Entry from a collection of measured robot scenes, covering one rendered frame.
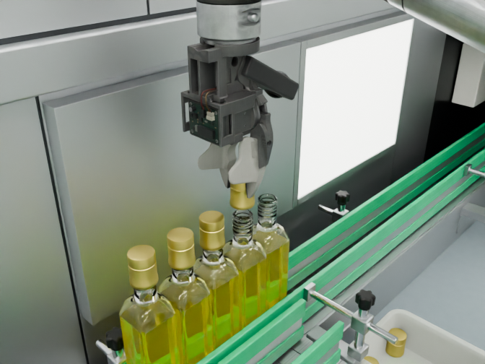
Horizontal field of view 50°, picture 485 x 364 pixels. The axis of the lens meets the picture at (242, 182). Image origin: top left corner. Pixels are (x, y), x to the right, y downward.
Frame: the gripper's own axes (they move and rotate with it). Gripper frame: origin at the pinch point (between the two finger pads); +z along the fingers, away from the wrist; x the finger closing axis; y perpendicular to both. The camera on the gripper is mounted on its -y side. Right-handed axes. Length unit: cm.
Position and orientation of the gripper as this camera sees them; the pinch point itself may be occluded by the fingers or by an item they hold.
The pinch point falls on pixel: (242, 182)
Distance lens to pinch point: 72.1
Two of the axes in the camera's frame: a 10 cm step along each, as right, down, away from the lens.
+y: -7.0, 3.4, -6.3
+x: 7.1, 3.3, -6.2
